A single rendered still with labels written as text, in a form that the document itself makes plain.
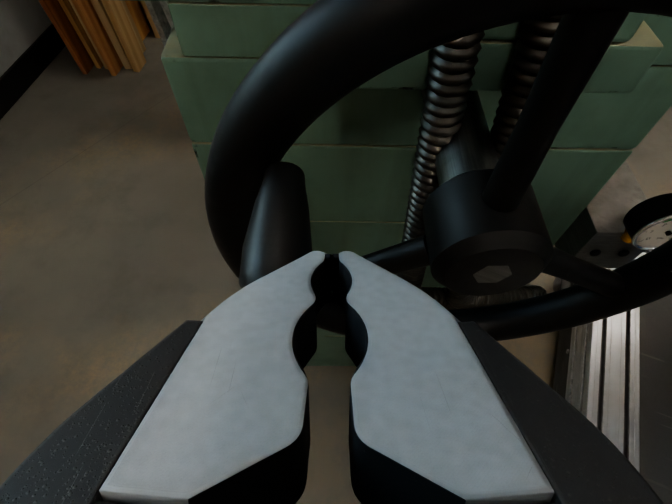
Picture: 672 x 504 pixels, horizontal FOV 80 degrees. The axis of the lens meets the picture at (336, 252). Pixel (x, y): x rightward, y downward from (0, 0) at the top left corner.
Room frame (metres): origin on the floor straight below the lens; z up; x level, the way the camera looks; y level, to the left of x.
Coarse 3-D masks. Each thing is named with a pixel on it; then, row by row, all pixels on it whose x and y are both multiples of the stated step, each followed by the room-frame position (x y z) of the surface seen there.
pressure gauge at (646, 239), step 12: (648, 204) 0.27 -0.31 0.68; (660, 204) 0.26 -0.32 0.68; (636, 216) 0.26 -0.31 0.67; (648, 216) 0.26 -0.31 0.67; (660, 216) 0.25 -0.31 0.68; (636, 228) 0.25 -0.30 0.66; (648, 228) 0.25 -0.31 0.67; (660, 228) 0.25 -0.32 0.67; (624, 240) 0.27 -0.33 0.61; (636, 240) 0.25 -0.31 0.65; (648, 240) 0.25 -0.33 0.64; (660, 240) 0.25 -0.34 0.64
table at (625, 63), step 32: (128, 0) 0.30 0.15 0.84; (160, 0) 0.30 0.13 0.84; (192, 0) 0.30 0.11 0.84; (224, 0) 0.30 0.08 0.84; (256, 0) 0.30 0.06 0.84; (288, 0) 0.30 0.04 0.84; (640, 32) 0.22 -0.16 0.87; (416, 64) 0.21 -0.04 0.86; (480, 64) 0.21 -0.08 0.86; (608, 64) 0.21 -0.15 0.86; (640, 64) 0.21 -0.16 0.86
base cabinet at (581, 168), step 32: (288, 160) 0.30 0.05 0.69; (320, 160) 0.30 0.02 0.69; (352, 160) 0.30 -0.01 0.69; (384, 160) 0.30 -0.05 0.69; (544, 160) 0.31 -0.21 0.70; (576, 160) 0.31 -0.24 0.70; (608, 160) 0.31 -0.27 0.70; (320, 192) 0.30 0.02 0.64; (352, 192) 0.30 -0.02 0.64; (384, 192) 0.30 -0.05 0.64; (544, 192) 0.31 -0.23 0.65; (576, 192) 0.31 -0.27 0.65; (320, 224) 0.30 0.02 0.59; (352, 224) 0.30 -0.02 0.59; (384, 224) 0.30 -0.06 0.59; (320, 352) 0.30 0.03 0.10
